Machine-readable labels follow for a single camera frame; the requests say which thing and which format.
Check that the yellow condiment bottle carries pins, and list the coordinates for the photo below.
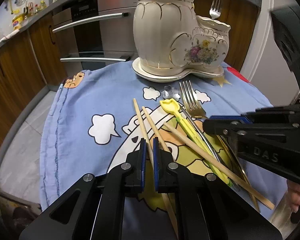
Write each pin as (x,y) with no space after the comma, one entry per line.
(17,22)

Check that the stainless built-in oven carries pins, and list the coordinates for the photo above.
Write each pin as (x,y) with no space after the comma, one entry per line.
(92,34)

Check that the right hand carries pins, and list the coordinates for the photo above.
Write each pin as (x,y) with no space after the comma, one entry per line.
(293,194)

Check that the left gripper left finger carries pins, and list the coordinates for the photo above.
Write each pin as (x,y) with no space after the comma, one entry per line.
(93,207)

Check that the cream ceramic double vase holder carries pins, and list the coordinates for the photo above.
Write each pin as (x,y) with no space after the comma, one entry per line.
(172,41)

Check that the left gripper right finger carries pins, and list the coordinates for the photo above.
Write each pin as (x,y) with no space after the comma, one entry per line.
(206,208)

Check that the silver fork in vase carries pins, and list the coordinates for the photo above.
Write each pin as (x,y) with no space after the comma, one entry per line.
(216,9)

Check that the wooden chopstick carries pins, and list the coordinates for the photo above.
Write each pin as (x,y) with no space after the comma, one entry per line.
(155,130)
(221,167)
(158,157)

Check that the gold fork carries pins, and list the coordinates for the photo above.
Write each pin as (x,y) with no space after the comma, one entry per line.
(194,109)

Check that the blue cartoon tablecloth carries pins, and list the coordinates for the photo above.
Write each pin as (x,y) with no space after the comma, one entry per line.
(92,126)

